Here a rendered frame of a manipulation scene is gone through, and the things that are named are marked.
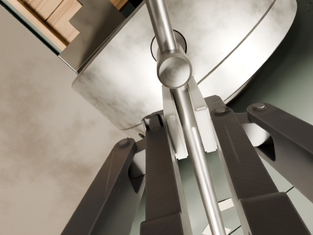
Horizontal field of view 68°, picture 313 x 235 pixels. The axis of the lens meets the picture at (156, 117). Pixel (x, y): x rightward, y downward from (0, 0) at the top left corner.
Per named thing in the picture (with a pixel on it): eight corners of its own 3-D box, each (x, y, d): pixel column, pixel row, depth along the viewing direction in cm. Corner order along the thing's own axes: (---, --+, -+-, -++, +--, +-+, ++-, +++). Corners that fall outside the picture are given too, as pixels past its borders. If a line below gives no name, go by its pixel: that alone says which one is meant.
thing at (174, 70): (154, 36, 24) (151, 59, 14) (174, 30, 24) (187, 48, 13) (160, 57, 25) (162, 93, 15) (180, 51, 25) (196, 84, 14)
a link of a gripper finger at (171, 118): (188, 158, 14) (177, 161, 14) (178, 112, 21) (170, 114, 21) (176, 115, 13) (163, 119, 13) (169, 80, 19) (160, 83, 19)
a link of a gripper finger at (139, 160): (177, 168, 12) (125, 181, 13) (171, 126, 17) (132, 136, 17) (169, 145, 12) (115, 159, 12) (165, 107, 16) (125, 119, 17)
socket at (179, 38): (147, 32, 24) (146, 35, 21) (179, 23, 23) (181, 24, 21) (157, 64, 25) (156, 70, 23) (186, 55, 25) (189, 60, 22)
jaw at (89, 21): (146, 39, 33) (89, 98, 34) (142, 41, 38) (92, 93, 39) (86, -26, 30) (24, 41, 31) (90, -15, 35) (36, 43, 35)
